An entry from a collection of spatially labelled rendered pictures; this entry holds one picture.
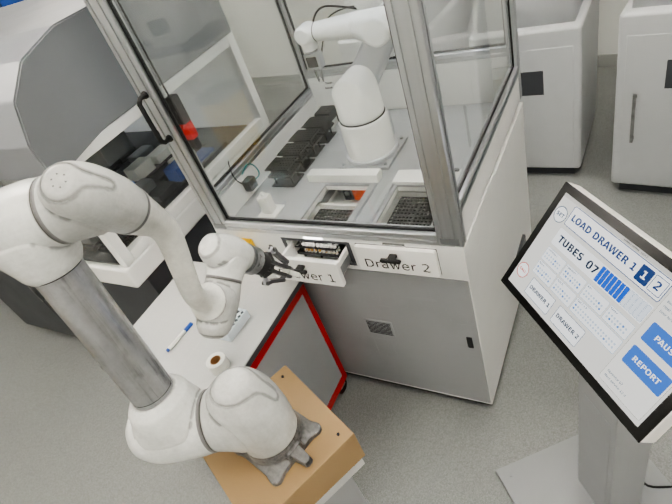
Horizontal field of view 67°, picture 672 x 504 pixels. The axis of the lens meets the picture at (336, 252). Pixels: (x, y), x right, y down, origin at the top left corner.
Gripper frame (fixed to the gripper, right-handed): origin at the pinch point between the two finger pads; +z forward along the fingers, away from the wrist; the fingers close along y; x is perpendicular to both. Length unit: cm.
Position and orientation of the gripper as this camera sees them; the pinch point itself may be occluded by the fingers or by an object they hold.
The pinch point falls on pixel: (291, 273)
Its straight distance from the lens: 173.1
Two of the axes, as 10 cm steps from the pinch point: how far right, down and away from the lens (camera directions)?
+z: 4.7, 2.1, 8.5
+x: -8.6, -0.8, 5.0
